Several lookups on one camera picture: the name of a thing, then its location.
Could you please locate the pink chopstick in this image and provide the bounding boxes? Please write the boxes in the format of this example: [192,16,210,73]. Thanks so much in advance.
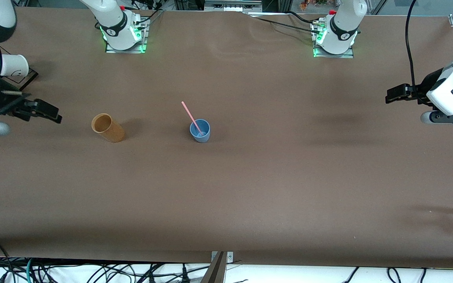
[181,101,204,136]

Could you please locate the blue cup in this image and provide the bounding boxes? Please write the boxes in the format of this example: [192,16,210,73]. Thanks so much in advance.
[190,119,211,143]

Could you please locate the white cup with print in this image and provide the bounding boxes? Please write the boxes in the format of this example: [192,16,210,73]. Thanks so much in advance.
[0,54,29,77]

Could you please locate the brown bamboo cup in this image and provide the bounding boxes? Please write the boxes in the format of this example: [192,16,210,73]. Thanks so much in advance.
[91,113,125,143]

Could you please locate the orange background objects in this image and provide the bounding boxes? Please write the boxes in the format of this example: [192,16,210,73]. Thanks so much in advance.
[299,0,329,10]

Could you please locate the grey power strip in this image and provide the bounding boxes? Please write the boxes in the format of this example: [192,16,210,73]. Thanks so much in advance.
[204,0,263,12]

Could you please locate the brown table cover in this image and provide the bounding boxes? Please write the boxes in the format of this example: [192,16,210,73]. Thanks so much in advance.
[0,6,453,270]

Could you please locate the grey metal bar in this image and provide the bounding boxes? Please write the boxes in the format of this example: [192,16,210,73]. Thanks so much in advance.
[200,252,227,283]

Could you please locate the black wire rack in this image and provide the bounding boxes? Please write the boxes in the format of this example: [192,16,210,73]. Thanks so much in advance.
[0,41,39,89]

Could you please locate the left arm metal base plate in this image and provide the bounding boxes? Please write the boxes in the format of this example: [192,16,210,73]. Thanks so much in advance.
[312,22,355,59]

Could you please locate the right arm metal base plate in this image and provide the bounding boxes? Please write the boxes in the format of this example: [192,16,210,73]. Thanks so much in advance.
[105,18,148,54]

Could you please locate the short black table cable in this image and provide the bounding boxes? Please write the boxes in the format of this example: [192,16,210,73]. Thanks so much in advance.
[285,11,319,26]

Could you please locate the long black table cable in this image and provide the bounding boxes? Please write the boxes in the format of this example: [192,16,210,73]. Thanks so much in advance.
[246,15,323,35]

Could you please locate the black base cable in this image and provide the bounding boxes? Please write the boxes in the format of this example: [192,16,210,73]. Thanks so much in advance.
[134,9,165,26]

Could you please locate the metal table bracket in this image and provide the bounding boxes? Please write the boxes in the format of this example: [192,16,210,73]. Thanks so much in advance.
[211,251,234,264]

